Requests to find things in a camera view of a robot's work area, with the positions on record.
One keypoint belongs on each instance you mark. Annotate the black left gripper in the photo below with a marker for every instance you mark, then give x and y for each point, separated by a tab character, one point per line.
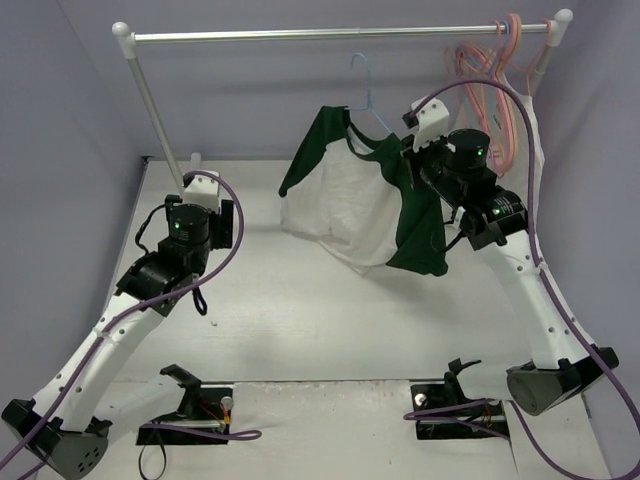
226	223

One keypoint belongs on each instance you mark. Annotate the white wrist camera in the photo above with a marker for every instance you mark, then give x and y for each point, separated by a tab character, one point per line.
204	191
429	120

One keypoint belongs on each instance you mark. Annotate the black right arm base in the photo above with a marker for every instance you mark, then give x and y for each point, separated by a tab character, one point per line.
441	410

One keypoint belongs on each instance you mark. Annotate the white hanging garment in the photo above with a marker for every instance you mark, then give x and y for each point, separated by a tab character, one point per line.
518	156

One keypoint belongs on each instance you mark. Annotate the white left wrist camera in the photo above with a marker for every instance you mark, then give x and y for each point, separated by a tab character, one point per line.
204	191

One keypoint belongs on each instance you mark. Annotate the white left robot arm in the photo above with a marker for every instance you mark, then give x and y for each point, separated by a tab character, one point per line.
68	424

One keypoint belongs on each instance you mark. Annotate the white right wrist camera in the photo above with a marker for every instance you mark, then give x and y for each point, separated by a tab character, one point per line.
429	120

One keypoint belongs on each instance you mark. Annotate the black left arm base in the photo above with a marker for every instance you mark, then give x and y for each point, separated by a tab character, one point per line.
202	408

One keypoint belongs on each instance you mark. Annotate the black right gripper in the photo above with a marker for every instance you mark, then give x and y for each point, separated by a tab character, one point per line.
410	156

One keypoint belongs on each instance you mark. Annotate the pink hanger under garment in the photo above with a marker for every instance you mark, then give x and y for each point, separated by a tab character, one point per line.
534	71

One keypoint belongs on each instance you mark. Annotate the blue plastic hanger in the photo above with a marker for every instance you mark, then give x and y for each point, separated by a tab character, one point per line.
368	105

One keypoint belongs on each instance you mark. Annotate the pink plastic hanger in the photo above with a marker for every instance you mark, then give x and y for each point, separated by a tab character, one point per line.
487	109

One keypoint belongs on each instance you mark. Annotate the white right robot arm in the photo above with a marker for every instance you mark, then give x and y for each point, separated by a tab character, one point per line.
494	220

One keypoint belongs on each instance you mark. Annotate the white and green t-shirt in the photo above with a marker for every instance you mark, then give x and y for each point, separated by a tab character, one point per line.
352	195

